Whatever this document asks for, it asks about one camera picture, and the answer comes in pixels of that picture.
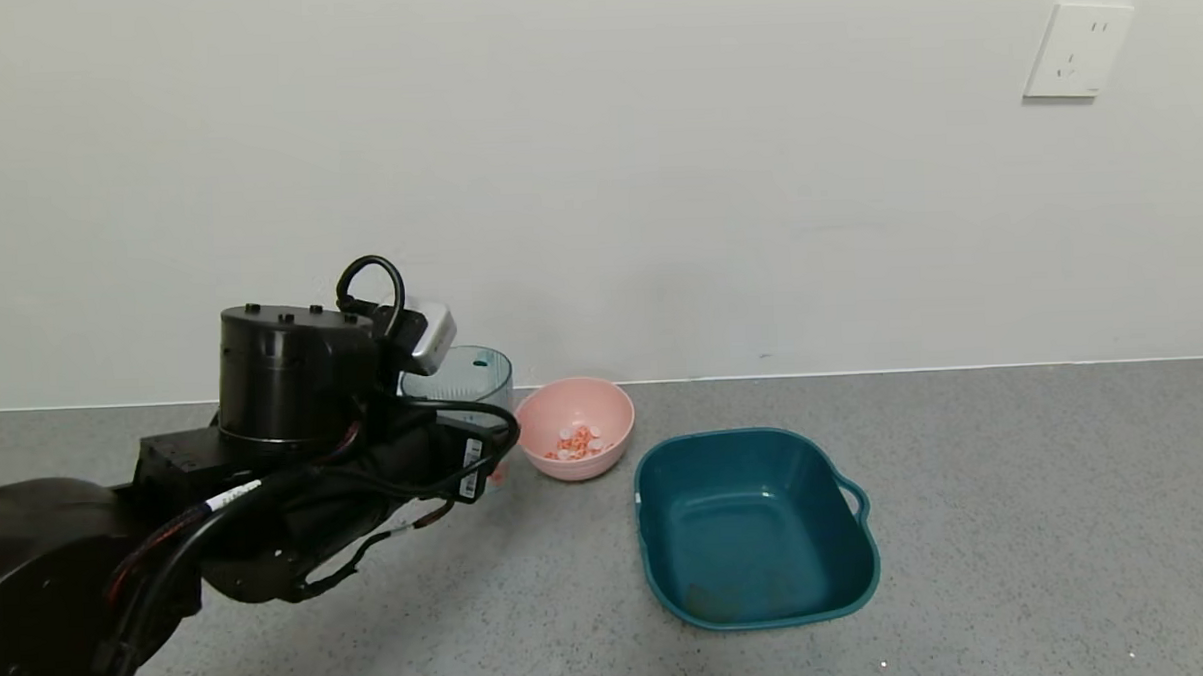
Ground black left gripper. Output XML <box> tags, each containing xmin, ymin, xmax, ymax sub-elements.
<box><xmin>362</xmin><ymin>413</ymin><xmax>517</xmax><ymax>508</ymax></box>

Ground transparent teal-tinted measuring cup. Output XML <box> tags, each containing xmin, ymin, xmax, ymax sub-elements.
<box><xmin>398</xmin><ymin>343</ymin><xmax>519</xmax><ymax>491</ymax></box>

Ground pink plastic bowl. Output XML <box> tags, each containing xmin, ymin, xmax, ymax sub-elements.
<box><xmin>513</xmin><ymin>375</ymin><xmax>638</xmax><ymax>484</ymax></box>

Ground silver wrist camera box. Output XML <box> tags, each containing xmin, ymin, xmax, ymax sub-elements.
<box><xmin>392</xmin><ymin>300</ymin><xmax>460</xmax><ymax>377</ymax></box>

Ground thin black camera cable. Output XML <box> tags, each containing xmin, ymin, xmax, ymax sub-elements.
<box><xmin>333</xmin><ymin>249</ymin><xmax>524</xmax><ymax>508</ymax></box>

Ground teal plastic basin with handles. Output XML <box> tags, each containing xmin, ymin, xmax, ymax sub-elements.
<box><xmin>631</xmin><ymin>424</ymin><xmax>884</xmax><ymax>635</ymax></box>

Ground thick black sleeved arm cable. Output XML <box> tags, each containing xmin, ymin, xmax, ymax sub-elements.
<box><xmin>0</xmin><ymin>467</ymin><xmax>309</xmax><ymax>676</ymax></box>

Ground white wall power socket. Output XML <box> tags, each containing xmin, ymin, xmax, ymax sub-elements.
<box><xmin>1019</xmin><ymin>0</ymin><xmax>1139</xmax><ymax>102</ymax></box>

